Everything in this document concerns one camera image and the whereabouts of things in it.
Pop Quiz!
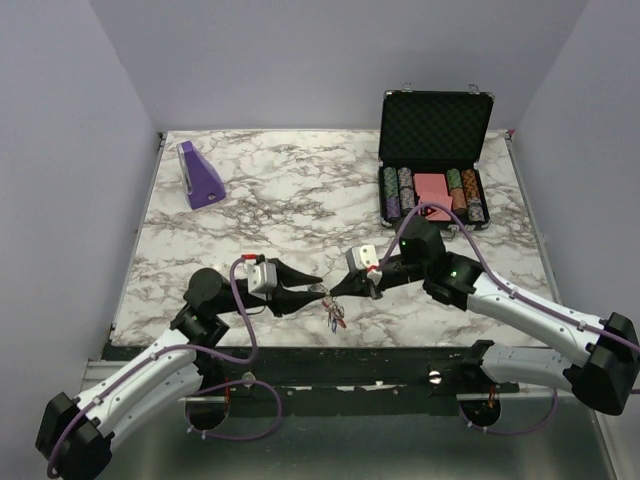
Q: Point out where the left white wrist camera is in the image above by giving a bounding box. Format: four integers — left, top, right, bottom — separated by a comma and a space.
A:
242, 254, 278, 300

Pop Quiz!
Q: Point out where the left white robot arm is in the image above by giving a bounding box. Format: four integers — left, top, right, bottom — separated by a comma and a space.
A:
35, 254, 323, 479

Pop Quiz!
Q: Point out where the pink playing card deck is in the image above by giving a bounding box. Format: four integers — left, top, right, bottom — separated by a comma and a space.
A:
413, 173, 452, 222

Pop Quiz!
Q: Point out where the black poker chip case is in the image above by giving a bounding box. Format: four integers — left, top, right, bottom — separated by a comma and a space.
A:
378, 90, 494, 230

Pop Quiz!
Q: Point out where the red keyring with keys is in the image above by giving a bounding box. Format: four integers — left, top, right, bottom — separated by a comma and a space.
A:
308, 284, 346, 334

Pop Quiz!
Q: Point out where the purple wedge-shaped box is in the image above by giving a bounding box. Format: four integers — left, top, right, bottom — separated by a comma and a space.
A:
177, 141, 226, 210

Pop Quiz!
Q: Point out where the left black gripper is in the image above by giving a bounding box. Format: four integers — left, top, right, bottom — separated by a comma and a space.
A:
214, 257, 326, 317

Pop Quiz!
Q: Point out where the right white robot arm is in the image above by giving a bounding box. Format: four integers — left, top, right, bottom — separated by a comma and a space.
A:
330, 217, 639, 416

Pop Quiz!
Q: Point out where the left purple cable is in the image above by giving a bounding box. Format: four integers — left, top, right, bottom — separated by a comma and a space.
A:
45, 255, 284, 476

